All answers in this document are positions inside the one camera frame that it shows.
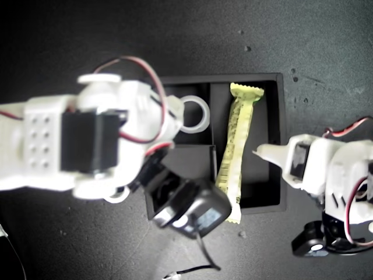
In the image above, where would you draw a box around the large white tape roll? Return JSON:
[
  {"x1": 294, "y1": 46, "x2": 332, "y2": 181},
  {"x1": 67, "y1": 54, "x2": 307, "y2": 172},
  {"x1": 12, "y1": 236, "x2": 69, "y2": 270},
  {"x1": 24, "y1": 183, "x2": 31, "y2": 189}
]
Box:
[{"x1": 174, "y1": 95, "x2": 211, "y2": 134}]

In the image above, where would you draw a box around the snack bar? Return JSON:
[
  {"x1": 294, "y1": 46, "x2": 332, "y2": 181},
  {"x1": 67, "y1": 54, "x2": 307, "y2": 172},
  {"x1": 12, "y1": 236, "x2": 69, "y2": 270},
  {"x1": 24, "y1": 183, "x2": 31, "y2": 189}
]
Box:
[{"x1": 215, "y1": 82, "x2": 265, "y2": 225}]

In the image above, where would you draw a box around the white tape roll green core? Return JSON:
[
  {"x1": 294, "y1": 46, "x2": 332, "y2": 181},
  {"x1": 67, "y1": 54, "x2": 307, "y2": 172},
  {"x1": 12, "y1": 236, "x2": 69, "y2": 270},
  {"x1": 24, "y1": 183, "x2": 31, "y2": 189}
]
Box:
[{"x1": 103, "y1": 186, "x2": 131, "y2": 204}]

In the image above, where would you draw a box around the black tray with wells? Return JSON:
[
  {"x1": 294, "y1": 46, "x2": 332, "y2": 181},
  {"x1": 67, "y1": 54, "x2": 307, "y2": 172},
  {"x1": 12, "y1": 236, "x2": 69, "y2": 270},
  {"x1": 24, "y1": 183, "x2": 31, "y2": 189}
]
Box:
[{"x1": 144, "y1": 72, "x2": 288, "y2": 222}]

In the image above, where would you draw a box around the black camera cable white connector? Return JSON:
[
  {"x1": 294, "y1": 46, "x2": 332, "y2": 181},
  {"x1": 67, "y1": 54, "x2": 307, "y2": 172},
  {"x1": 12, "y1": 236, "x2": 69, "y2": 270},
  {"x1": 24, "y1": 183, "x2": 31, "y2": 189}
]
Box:
[{"x1": 162, "y1": 232, "x2": 222, "y2": 280}]

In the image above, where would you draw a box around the thin black and white cable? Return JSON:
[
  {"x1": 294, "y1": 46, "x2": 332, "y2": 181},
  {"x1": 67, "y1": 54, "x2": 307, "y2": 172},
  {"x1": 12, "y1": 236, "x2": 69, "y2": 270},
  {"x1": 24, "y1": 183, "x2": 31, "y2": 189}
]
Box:
[{"x1": 0, "y1": 223, "x2": 27, "y2": 280}]

